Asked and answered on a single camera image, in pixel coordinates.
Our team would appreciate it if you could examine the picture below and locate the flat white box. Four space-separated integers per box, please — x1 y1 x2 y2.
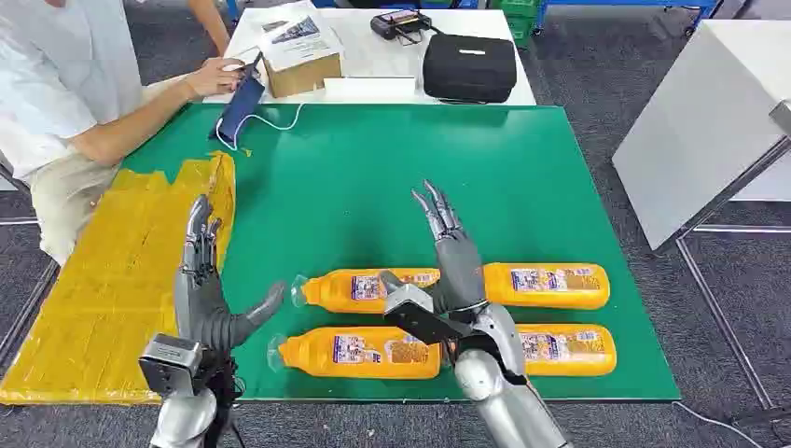
322 76 417 104

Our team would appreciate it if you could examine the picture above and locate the metal table frame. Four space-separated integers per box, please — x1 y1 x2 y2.
674 133 791 427

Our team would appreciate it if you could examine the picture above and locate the cardboard box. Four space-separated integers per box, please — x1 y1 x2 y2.
259 36 344 100

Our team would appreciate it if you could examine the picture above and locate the white floor cable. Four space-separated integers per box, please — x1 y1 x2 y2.
672 401 766 448

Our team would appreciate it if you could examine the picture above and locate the person's right hand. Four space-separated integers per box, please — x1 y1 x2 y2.
184 56 247 100

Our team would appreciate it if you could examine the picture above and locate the black zip case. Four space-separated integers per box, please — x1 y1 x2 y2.
423 32 519 105

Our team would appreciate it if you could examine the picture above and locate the blue metal frame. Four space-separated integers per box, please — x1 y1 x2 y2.
532 0 723 34

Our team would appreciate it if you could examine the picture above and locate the blue pouch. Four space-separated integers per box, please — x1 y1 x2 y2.
215 75 267 147

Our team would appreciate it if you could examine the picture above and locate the person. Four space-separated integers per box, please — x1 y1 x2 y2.
0 0 248 267

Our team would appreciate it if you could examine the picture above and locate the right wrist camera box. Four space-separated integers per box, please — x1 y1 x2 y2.
382 283 474 346

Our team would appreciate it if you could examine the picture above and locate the white printed booklet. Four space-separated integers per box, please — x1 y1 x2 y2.
257 3 346 74

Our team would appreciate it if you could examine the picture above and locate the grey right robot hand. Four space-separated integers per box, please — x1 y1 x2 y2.
380 180 490 316

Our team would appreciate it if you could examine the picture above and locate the thin white cable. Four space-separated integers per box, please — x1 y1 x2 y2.
214 102 306 153

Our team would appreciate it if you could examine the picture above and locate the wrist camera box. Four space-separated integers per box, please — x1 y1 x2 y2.
382 283 474 346
138 333 206 399

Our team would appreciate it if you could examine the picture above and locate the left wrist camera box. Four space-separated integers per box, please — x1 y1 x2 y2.
138 333 206 399

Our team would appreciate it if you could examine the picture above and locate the green crate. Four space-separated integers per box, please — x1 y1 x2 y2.
490 0 540 49

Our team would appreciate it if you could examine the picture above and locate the large white table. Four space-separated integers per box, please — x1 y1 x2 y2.
611 18 791 252

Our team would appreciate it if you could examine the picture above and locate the orange drink bottle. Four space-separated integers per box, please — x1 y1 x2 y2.
290 267 442 315
482 262 612 311
267 326 444 380
518 323 618 378

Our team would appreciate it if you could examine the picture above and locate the green table mat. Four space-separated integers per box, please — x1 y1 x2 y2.
120 104 682 403

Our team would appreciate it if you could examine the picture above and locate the small white table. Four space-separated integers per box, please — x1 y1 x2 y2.
202 7 537 107

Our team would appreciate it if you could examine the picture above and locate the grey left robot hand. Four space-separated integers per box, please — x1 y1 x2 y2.
174 194 287 354

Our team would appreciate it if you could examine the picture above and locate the yellow sheet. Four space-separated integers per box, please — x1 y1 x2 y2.
0 151 237 407

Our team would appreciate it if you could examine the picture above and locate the dark smartphone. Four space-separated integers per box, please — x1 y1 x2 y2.
239 51 265 83

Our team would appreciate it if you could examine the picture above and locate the black handheld controller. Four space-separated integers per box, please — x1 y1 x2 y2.
369 8 435 47

